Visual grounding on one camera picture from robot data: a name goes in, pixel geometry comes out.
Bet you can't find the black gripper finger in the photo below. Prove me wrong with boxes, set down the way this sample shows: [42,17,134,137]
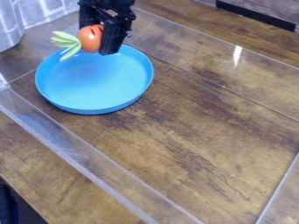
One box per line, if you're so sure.
[98,17,133,55]
[79,4,102,28]

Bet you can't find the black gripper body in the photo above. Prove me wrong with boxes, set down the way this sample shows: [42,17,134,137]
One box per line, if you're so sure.
[79,0,137,22]

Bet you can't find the orange toy carrot green leaves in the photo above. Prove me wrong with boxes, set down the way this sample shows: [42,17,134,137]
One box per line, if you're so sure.
[51,24,105,61]

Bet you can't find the blue round plastic tray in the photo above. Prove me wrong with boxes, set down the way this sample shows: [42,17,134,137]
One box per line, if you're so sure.
[35,45,155,115]

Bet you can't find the white grey patterned curtain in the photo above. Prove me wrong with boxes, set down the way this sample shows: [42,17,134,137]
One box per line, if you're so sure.
[0,0,79,53]

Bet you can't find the dark baseboard strip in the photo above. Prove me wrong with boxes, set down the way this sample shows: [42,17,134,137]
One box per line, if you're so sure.
[217,0,296,32]

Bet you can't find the clear acrylic enclosure panel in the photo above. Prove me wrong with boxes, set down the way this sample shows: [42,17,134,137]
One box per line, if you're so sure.
[0,85,203,224]

